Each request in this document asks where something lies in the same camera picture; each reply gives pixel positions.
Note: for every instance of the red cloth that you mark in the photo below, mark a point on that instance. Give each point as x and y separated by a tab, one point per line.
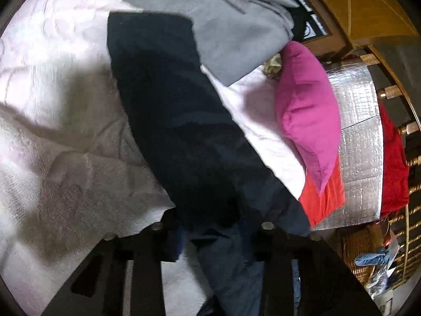
393	164

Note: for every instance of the orange-red cloth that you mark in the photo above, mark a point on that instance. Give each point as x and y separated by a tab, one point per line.
324	204

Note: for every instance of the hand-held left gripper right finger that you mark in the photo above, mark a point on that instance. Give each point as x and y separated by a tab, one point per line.
278	270

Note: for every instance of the magenta pillow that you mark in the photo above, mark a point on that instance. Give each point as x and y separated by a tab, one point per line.
306	112

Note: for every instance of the light blue cloth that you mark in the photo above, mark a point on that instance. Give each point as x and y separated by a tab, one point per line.
371	258

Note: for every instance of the silver foil insulation mat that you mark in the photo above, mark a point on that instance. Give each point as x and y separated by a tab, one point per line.
358	121

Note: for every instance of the wooden framed picture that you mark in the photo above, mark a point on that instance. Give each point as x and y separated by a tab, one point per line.
310	29

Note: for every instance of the grey garment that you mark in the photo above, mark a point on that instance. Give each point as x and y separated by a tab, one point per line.
230	23

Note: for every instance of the wicker basket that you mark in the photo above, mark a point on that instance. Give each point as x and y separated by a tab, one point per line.
358	247

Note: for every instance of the olive patterned cloth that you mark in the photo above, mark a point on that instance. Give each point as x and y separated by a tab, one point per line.
273	67

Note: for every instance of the dark navy garment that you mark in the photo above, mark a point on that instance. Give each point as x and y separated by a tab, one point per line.
171	121

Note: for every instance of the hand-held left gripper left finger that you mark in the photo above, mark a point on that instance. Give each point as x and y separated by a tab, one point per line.
172	242

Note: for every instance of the pale pink textured blanket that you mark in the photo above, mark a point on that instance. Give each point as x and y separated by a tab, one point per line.
49	72

